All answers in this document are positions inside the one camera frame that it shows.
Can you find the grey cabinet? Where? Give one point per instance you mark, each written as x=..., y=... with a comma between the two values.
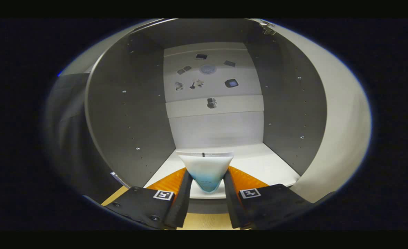
x=138, y=103

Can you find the metal cabinet hinge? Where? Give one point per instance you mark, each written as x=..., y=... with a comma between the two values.
x=268, y=27

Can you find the white blue tube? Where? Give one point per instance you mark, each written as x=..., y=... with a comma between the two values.
x=205, y=169

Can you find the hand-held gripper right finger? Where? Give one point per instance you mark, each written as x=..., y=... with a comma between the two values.
x=233, y=204

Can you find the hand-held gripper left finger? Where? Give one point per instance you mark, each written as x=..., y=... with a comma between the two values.
x=181, y=204

